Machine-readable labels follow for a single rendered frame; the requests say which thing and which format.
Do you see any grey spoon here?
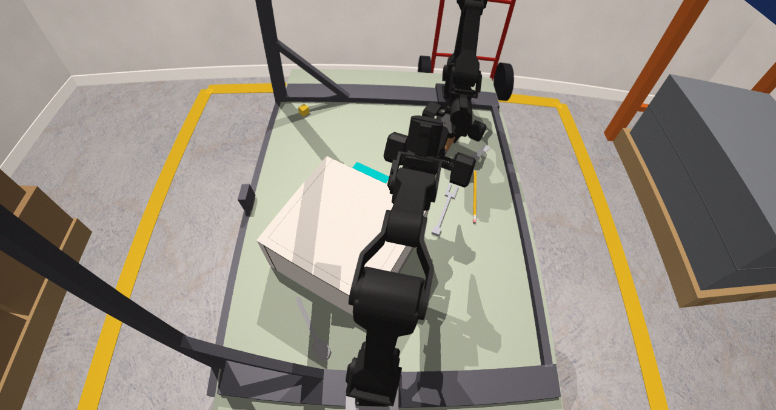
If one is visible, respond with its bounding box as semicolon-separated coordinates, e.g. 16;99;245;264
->
300;307;331;360

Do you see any large cream box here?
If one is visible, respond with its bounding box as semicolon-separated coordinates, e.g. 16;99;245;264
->
257;157;414;315

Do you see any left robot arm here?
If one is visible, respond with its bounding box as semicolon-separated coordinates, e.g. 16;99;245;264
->
441;0;487;138

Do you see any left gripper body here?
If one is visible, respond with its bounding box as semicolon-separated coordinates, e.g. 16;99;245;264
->
422;102;486;141

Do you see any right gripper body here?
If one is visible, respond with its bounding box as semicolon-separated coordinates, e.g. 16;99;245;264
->
383;132;476;187

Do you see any grey wrench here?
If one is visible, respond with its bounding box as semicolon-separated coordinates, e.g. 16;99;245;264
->
432;184;458;236

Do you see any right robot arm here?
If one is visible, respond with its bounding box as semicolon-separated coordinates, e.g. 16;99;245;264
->
346;115;449;406

